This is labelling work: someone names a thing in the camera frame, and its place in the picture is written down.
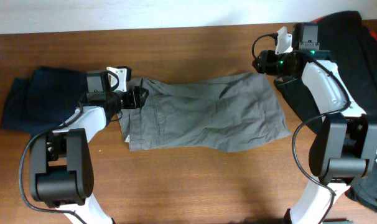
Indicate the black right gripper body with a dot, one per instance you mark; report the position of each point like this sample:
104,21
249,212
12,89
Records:
276,65

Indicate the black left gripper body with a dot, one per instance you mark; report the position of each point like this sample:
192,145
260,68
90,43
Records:
131,98

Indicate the grey shorts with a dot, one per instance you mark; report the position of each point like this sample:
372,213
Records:
229,114

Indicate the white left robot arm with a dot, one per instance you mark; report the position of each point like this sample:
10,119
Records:
60,168

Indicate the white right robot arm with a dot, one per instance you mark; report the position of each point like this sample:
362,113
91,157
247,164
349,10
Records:
345,148

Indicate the black clothes pile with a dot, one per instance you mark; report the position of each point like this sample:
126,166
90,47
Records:
354,48

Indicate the folded navy blue garment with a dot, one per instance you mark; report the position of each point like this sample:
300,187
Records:
43,101

